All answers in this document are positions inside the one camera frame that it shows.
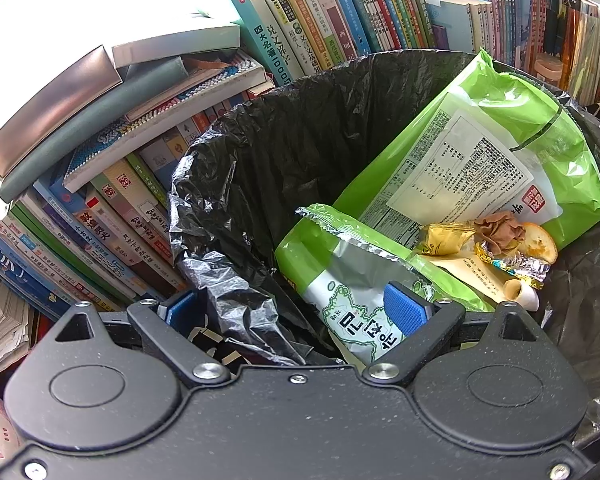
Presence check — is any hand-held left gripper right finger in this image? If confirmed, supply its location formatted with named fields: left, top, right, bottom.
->
left=364, top=281, right=548, bottom=388

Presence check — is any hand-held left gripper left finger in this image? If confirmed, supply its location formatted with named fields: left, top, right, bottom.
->
left=55, top=290, right=231, bottom=388

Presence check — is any tan paper card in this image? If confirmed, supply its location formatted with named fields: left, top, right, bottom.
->
left=420, top=252, right=518, bottom=311

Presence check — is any small green snack packet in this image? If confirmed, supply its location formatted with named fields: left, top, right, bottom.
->
left=275, top=203, right=496, bottom=367

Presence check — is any white paper tube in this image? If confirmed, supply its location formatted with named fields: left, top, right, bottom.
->
left=502, top=279, right=541, bottom=313

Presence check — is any silver foil wrapper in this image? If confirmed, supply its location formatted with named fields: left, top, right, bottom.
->
left=475, top=240, right=551, bottom=290

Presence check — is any brown paper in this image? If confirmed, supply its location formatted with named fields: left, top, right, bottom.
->
left=474, top=211, right=527, bottom=256

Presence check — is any toasted bread slice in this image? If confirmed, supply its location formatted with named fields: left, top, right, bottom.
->
left=517, top=222, right=558, bottom=266

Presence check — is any large green snack bag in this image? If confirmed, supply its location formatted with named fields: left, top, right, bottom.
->
left=330, top=49, right=600, bottom=261

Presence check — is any black plastic trash bag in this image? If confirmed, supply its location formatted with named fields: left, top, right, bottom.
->
left=169, top=49, right=600, bottom=456

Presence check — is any row of leaning textbooks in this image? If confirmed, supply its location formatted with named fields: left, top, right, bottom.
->
left=0, top=105, right=231, bottom=321

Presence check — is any thick bead-edged notebook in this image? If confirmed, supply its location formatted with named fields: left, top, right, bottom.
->
left=62, top=87, right=261, bottom=193

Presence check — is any stack of white papers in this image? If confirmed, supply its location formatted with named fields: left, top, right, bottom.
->
left=0, top=262, right=36, bottom=380

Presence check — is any thin bead-edged notebook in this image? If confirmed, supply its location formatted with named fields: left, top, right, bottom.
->
left=124, top=50, right=268, bottom=122

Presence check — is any silver flat box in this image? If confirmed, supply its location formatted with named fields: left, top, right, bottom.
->
left=0, top=45, right=123, bottom=180

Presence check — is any white flat box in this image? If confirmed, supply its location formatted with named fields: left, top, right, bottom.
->
left=111, top=12, right=242, bottom=68

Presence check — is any white jar peach lid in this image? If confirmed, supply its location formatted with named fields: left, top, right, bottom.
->
left=534, top=52, right=563, bottom=83

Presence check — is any row of upright shelf books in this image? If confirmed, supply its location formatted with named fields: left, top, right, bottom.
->
left=217, top=0, right=600, bottom=106

